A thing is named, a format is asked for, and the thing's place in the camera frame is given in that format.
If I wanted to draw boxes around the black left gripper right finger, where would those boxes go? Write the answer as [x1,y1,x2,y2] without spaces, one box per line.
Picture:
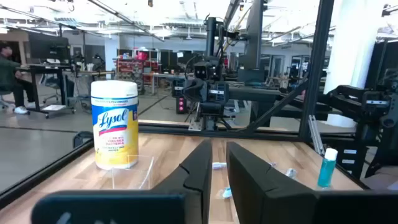
[226,141,398,224]

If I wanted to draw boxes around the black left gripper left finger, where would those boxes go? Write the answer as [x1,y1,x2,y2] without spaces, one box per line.
[30,139,213,224]

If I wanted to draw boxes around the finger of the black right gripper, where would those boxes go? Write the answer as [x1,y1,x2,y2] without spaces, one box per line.
[183,81,197,100]
[195,79,208,103]

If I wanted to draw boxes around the computer tower pink lights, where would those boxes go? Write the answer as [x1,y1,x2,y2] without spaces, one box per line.
[175,79,189,114]

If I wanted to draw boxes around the red storage rack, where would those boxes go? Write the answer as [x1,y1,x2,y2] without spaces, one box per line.
[115,49,161,85]

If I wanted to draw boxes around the clear acrylic organizer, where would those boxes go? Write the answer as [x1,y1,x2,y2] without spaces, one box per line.
[110,154,155,190]

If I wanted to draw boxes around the black background rig column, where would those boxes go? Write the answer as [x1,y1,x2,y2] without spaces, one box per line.
[239,0,269,82]

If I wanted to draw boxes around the yellow Lysol wipes canister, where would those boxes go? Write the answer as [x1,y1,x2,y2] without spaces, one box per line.
[90,80,139,171]

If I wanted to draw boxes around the grey office chair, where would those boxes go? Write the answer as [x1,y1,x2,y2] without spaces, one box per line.
[42,74,63,105]

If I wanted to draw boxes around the white building column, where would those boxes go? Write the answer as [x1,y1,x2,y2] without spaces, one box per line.
[323,0,379,128]

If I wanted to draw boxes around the black office desk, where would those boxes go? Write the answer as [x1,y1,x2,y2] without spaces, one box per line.
[18,63,76,119]

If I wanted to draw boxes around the black computer monitor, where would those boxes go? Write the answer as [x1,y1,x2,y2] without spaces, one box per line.
[28,32,71,63]

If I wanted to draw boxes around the person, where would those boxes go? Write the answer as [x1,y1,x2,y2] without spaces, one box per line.
[0,42,37,115]

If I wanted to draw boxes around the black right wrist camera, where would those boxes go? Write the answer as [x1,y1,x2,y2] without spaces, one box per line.
[193,60,216,80]

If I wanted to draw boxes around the black aluminium table frame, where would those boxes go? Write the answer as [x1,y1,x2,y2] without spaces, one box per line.
[0,0,398,210]

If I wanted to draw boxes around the black frame bracket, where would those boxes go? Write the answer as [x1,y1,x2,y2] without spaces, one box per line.
[72,130,94,149]

